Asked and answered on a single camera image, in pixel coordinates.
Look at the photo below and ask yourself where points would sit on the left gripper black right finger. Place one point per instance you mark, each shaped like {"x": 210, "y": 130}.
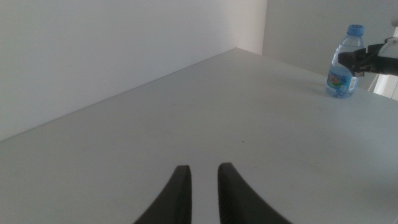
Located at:
{"x": 233, "y": 199}

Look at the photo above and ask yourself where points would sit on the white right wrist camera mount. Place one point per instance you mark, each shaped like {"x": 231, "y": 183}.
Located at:
{"x": 390, "y": 49}

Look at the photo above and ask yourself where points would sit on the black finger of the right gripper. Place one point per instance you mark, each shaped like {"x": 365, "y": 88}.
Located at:
{"x": 353, "y": 57}
{"x": 359, "y": 72}

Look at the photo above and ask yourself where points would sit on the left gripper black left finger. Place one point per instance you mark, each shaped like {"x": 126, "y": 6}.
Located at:
{"x": 177, "y": 199}

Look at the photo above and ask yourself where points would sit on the clear water bottle blue cap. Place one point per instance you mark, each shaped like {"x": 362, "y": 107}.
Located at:
{"x": 340, "y": 81}

